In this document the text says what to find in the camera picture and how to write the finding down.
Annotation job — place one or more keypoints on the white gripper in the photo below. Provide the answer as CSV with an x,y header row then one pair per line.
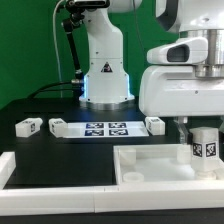
x,y
170,87

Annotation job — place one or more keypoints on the white square tabletop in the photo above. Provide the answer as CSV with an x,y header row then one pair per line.
x,y
159,164

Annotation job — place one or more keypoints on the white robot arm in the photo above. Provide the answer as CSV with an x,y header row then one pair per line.
x,y
107,84

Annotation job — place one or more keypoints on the white tag sheet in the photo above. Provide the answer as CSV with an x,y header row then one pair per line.
x,y
106,129

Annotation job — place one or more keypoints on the white U-shaped fence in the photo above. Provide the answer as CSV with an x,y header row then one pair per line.
x,y
131,197

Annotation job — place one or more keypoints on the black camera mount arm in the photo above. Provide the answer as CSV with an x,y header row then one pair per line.
x,y
76,9

